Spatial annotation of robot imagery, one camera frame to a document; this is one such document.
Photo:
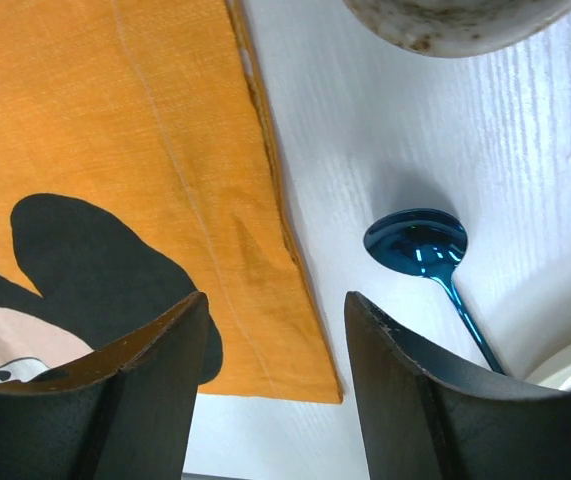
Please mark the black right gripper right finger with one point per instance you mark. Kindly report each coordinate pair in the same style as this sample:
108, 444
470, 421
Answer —
426, 413

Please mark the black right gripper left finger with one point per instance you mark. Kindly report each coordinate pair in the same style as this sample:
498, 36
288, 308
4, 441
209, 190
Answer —
121, 412

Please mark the blue metallic spoon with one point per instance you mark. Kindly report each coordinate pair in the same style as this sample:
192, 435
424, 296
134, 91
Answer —
428, 243

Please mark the orange Mickey Mouse placemat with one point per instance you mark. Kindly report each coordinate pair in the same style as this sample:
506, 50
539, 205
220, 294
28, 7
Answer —
137, 166

